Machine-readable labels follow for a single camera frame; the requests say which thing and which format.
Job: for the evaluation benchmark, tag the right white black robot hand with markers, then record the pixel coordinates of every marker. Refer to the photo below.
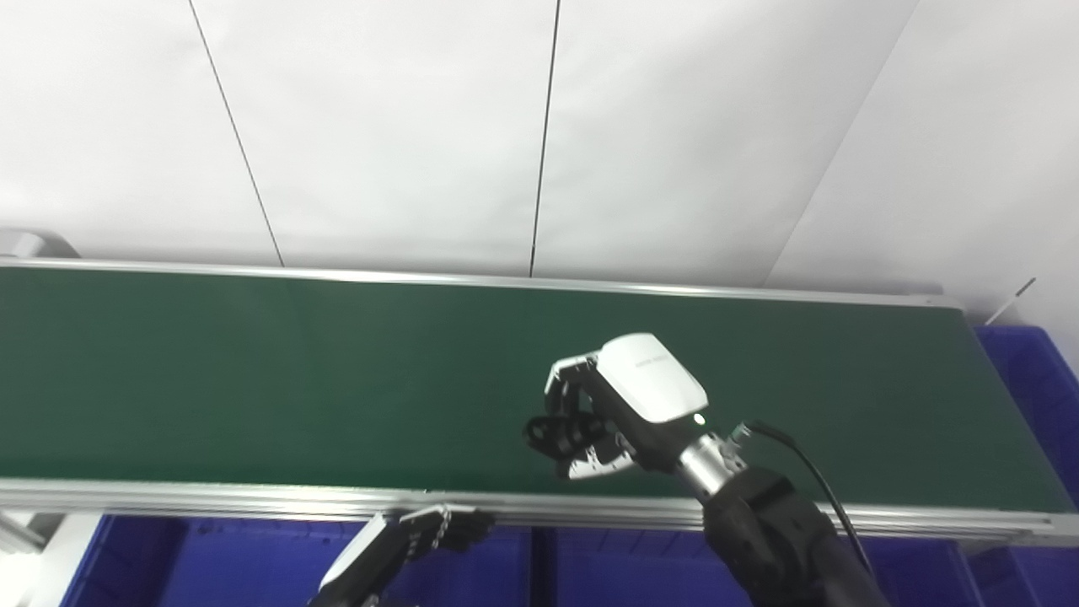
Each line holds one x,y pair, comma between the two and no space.
653,384

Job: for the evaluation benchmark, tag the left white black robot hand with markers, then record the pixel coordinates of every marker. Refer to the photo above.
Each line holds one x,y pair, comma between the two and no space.
388,548

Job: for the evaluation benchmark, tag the black flanged metal part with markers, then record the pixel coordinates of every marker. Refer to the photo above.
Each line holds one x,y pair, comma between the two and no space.
560,434

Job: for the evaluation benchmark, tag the green conveyor belt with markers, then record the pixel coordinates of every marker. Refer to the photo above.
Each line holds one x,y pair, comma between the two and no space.
337,379
253,499

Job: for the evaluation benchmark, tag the aluminium conveyor leg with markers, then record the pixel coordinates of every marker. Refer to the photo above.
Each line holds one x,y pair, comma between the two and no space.
21,533

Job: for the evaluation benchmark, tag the grey conveyor motor housing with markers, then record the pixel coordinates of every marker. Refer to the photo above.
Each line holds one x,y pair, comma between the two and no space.
34,244

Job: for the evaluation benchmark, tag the thin grey rod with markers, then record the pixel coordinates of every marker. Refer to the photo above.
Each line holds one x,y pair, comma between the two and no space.
1011,301

